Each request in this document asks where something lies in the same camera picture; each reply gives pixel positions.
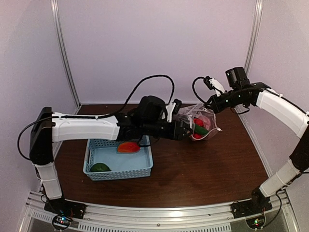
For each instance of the right aluminium frame post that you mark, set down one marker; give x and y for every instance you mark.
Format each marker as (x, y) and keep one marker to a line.
(257, 18)

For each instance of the red lychee bunch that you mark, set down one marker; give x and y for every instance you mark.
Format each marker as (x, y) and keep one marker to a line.
(207, 124)

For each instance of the aluminium frame post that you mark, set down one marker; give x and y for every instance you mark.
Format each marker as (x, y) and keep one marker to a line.
(63, 52)
(257, 18)

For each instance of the left aluminium frame post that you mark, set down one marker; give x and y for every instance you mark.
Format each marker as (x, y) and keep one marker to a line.
(63, 52)

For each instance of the front aluminium rail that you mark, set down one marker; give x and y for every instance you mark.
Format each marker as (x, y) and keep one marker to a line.
(208, 218)

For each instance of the clear polka dot zip bag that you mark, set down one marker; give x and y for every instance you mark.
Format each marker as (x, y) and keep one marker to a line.
(189, 113)

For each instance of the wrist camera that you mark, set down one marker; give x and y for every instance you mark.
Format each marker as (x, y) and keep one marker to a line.
(172, 109)
(215, 85)

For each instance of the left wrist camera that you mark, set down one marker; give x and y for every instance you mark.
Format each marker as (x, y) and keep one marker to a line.
(172, 109)

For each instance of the orange red chili pepper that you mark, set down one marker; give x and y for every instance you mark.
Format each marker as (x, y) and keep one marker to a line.
(128, 147)

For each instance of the light blue plastic basket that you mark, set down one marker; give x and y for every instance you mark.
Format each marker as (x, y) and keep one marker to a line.
(122, 165)

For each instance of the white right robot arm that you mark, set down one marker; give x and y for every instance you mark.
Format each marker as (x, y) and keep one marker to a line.
(260, 95)

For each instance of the green cucumber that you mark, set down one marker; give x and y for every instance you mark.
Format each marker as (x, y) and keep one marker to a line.
(200, 130)

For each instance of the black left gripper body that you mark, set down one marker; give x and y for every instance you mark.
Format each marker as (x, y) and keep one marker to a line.
(151, 128)

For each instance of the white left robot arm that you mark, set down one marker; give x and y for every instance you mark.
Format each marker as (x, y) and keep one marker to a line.
(57, 127)

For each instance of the green avocado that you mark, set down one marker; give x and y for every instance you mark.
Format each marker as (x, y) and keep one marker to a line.
(100, 167)

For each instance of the red bell pepper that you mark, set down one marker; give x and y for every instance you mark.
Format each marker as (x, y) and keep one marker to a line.
(199, 122)

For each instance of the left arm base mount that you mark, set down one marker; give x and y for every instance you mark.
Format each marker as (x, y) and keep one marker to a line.
(65, 213)

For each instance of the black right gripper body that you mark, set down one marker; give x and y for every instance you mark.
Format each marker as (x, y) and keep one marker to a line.
(234, 99)

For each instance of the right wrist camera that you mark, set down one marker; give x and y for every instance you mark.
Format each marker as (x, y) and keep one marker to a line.
(215, 85)

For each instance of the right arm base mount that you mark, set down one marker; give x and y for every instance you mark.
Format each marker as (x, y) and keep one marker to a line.
(251, 210)

